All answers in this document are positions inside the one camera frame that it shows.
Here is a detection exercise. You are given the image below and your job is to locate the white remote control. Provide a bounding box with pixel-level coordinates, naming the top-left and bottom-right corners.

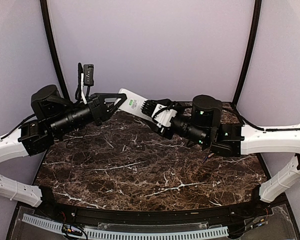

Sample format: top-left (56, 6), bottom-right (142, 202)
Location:
top-left (118, 88), bottom-right (152, 121)

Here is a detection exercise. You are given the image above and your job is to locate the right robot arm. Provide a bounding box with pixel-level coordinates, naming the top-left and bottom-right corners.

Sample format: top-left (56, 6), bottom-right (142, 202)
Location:
top-left (140, 95), bottom-right (300, 217)

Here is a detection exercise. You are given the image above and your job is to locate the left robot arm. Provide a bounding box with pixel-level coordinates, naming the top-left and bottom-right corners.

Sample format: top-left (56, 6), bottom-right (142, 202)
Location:
top-left (0, 84), bottom-right (127, 218)

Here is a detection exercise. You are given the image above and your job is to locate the blue orange battery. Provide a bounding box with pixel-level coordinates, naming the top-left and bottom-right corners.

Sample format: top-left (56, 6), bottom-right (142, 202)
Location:
top-left (203, 153), bottom-right (214, 162)

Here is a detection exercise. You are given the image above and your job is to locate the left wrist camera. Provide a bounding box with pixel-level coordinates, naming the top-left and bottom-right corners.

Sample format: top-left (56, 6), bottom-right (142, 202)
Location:
top-left (78, 62), bottom-right (95, 87)

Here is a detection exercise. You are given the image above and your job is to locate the left black frame post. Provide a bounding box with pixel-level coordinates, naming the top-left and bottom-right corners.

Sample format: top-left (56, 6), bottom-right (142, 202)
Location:
top-left (39, 0), bottom-right (70, 100)

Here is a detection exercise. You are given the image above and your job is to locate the black frame post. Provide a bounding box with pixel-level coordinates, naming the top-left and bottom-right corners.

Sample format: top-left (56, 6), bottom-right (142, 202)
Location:
top-left (39, 0), bottom-right (70, 100)
top-left (231, 0), bottom-right (262, 108)

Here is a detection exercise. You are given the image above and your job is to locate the black front rail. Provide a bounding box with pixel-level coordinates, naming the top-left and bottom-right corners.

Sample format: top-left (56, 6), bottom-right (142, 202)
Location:
top-left (35, 201), bottom-right (270, 226)

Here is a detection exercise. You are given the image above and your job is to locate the white slotted cable duct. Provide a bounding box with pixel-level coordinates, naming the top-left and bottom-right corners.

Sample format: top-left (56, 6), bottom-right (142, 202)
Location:
top-left (22, 214), bottom-right (229, 240)

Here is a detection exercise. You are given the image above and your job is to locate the right black frame post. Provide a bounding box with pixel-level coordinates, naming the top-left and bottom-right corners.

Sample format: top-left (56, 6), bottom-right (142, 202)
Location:
top-left (231, 0), bottom-right (262, 108)

